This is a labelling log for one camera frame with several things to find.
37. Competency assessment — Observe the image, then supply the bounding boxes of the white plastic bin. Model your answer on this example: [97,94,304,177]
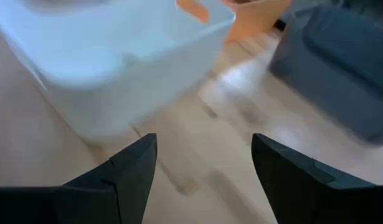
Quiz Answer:
[0,0,236,147]

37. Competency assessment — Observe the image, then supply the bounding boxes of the orange translucent plastic bin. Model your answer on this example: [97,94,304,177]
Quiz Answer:
[175,0,292,43]

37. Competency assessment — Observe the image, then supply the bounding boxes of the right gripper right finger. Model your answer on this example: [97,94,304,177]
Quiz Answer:
[252,133,383,224]

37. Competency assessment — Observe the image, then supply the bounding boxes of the grey translucent plastic bin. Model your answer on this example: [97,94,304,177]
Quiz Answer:
[268,0,383,146]

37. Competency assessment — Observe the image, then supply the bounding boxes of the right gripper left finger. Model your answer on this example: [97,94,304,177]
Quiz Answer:
[0,133,157,224]

